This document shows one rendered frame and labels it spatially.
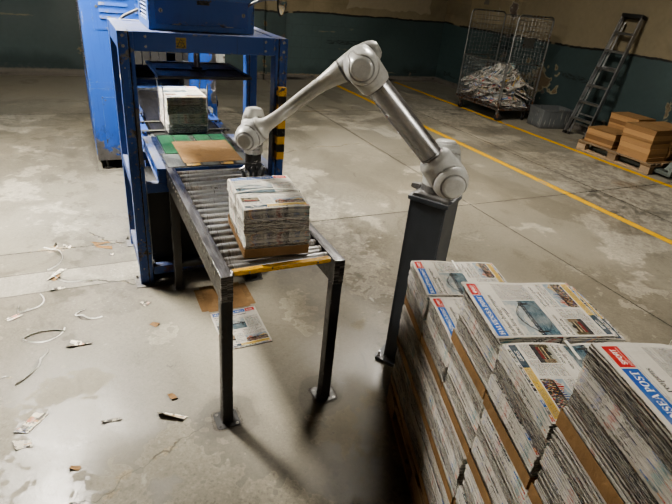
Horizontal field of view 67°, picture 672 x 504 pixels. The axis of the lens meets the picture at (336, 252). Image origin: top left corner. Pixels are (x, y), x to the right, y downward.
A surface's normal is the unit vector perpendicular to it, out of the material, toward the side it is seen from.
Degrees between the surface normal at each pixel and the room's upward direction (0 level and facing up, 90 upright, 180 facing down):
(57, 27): 90
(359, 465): 0
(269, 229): 90
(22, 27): 90
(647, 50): 90
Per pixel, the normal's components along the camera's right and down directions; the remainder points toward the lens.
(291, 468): 0.09, -0.88
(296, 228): 0.35, 0.47
